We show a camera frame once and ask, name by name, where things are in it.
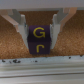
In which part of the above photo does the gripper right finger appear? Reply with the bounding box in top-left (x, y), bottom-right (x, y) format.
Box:
top-left (49, 8), bottom-right (80, 47)

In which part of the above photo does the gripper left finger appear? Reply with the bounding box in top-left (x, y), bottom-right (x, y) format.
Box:
top-left (1, 9), bottom-right (29, 43)

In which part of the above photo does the purple block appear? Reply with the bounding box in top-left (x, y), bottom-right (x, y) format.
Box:
top-left (27, 25), bottom-right (52, 55)

